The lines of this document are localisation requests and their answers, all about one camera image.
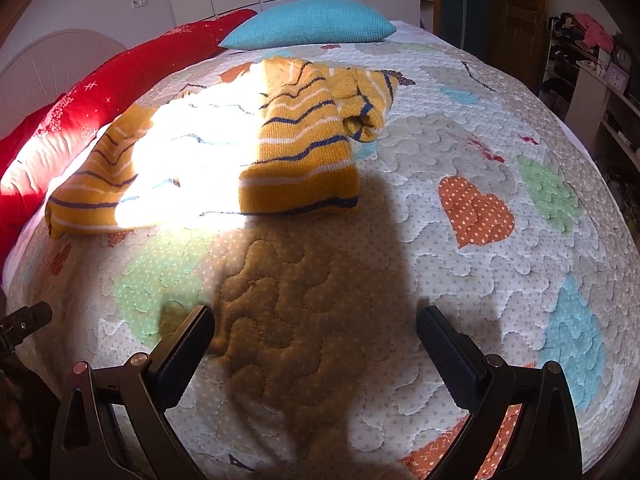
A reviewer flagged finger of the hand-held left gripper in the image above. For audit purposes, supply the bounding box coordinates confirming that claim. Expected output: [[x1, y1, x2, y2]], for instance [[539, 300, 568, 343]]
[[0, 302, 53, 356]]

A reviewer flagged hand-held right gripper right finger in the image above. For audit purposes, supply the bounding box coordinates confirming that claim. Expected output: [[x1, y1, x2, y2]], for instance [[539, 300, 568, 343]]
[[417, 305, 583, 480]]

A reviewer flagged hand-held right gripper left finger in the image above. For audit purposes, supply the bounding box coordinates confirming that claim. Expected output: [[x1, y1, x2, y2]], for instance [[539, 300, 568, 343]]
[[50, 305, 216, 480]]

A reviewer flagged yellow striped knit sweater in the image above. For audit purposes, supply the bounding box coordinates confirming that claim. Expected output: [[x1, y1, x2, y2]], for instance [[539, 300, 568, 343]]
[[45, 57, 400, 240]]

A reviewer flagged person's left hand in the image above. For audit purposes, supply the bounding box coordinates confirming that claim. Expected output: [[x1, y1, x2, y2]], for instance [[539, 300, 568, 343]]
[[0, 375, 35, 461]]

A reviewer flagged patchwork quilted bedspread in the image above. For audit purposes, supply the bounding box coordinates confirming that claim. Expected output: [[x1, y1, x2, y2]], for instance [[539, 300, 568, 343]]
[[5, 35, 640, 480]]

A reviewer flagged red embroidered quilt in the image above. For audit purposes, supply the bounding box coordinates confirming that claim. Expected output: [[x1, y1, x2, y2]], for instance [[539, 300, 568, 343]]
[[0, 9, 258, 266]]

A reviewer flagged white arched headboard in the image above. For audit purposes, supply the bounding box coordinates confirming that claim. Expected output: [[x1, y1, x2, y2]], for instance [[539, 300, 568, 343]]
[[0, 29, 128, 136]]

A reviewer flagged white shelf unit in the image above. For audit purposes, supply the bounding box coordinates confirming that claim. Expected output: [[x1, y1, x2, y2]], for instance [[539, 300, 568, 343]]
[[540, 15, 640, 221]]

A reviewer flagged purple clock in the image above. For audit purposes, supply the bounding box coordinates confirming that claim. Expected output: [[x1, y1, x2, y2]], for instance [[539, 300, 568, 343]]
[[605, 67, 630, 94]]

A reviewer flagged black round clock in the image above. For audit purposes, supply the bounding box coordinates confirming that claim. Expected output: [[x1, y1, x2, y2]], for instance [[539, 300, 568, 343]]
[[612, 42, 634, 74]]

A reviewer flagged brown wooden door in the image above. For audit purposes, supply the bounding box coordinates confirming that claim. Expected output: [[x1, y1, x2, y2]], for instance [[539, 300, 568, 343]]
[[492, 0, 547, 66]]

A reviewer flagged pink cloth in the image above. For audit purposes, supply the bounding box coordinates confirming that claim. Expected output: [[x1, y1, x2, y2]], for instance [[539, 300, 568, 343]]
[[572, 12, 616, 54]]

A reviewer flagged blue knit pillow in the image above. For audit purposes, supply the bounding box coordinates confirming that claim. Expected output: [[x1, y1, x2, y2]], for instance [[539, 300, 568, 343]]
[[218, 0, 397, 51]]

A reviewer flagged dark teal door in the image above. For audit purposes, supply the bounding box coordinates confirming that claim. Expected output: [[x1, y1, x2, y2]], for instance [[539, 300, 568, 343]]
[[439, 0, 494, 53]]

